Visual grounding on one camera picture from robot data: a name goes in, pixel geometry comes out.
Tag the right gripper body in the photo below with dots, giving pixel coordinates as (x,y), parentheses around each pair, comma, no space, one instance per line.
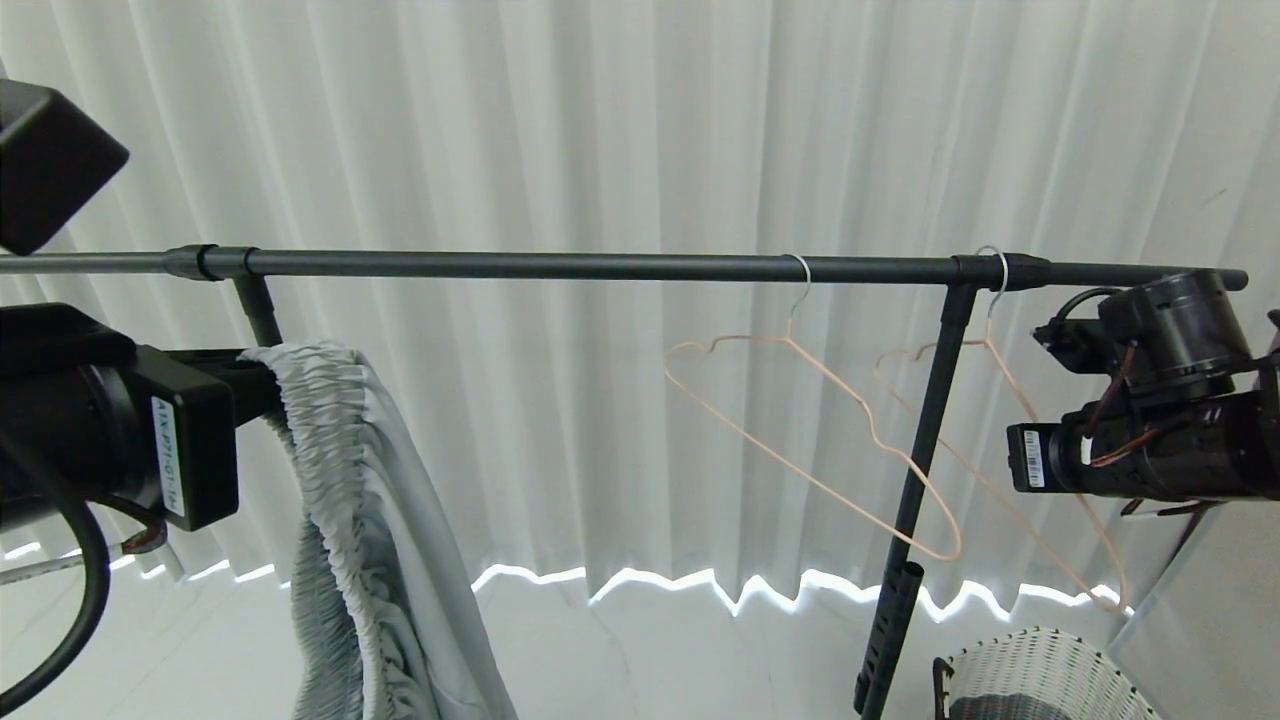
(1180,450)

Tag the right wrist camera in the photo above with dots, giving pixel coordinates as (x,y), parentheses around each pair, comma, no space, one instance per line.
(1065,348)

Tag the pink clothes hanger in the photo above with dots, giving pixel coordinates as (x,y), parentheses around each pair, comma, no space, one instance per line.
(985,342)
(788,338)

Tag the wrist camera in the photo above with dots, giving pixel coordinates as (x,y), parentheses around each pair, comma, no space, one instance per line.
(1065,348)
(50,160)

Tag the black clothes rack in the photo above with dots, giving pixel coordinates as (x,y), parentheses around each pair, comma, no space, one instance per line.
(600,266)

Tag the pale grey shorts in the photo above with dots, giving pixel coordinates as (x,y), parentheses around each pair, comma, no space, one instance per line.
(410,520)

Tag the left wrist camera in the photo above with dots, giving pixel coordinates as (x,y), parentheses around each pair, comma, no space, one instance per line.
(50,160)

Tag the white laundry basket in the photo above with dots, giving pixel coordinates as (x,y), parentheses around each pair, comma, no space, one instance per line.
(1040,660)

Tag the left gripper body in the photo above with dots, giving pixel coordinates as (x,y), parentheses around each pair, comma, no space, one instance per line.
(80,420)

